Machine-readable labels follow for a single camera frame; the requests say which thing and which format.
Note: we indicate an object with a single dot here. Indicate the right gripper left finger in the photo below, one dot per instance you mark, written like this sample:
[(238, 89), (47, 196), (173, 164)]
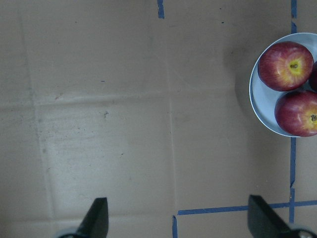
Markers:
[(94, 224)]

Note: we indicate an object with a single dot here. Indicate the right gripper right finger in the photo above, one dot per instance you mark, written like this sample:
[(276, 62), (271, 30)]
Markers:
[(264, 222)]

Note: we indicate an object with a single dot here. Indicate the plate apple front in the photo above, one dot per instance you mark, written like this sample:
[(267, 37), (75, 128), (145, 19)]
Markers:
[(296, 113)]

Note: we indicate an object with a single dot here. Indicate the plate apple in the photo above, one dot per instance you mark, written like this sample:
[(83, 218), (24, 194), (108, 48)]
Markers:
[(296, 113), (285, 66), (313, 78)]

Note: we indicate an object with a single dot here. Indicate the light blue plate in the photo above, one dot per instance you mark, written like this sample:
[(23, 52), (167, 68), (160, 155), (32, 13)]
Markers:
[(262, 98)]

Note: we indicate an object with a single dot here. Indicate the plate apple far side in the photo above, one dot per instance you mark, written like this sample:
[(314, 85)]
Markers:
[(313, 78)]

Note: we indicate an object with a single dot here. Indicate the plate apple near centre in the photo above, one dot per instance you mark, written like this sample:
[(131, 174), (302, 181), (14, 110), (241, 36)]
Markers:
[(285, 66)]

